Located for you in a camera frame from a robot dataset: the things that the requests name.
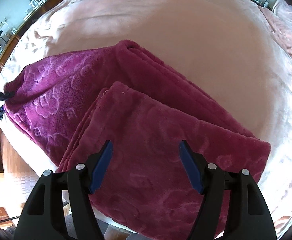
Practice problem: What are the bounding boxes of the magenta fleece pants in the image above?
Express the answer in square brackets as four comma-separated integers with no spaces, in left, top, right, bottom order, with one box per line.
[3,39,272,235]

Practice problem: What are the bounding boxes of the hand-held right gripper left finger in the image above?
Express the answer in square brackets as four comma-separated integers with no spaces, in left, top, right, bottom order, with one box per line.
[13,140,114,240]

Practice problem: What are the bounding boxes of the pink pillow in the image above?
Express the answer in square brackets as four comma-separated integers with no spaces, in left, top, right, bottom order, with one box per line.
[272,0,292,30]

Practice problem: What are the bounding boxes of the pink blanket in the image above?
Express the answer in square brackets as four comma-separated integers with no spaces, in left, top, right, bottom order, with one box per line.
[0,0,292,233]

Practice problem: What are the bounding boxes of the wooden desk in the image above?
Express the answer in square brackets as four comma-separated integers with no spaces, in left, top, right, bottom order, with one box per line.
[0,0,63,85]

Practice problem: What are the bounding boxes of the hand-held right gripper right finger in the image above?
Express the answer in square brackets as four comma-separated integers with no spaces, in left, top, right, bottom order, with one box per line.
[179,140,277,240]

